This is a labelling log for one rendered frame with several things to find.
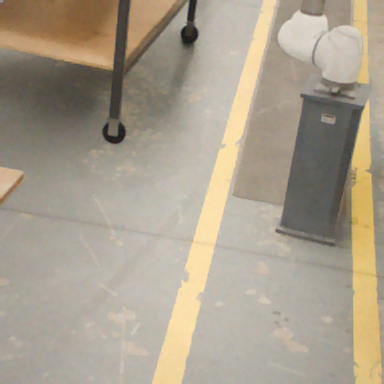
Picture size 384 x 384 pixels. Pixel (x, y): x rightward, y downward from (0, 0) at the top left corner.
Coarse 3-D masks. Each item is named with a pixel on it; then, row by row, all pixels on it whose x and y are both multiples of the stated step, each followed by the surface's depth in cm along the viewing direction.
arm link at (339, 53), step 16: (336, 32) 428; (352, 32) 427; (320, 48) 433; (336, 48) 427; (352, 48) 426; (320, 64) 435; (336, 64) 429; (352, 64) 429; (336, 80) 432; (352, 80) 434
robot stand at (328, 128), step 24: (312, 96) 432; (336, 96) 433; (360, 96) 437; (312, 120) 437; (336, 120) 434; (360, 120) 446; (312, 144) 442; (336, 144) 439; (312, 168) 446; (336, 168) 443; (288, 192) 457; (312, 192) 451; (336, 192) 449; (288, 216) 459; (312, 216) 456; (336, 216) 456; (312, 240) 459; (336, 240) 462
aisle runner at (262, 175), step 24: (288, 0) 805; (336, 0) 819; (336, 24) 762; (264, 72) 652; (288, 72) 657; (312, 72) 662; (264, 96) 614; (288, 96) 619; (264, 120) 580; (288, 120) 584; (264, 144) 550; (288, 144) 553; (240, 168) 519; (264, 168) 522; (288, 168) 526; (240, 192) 494; (264, 192) 497
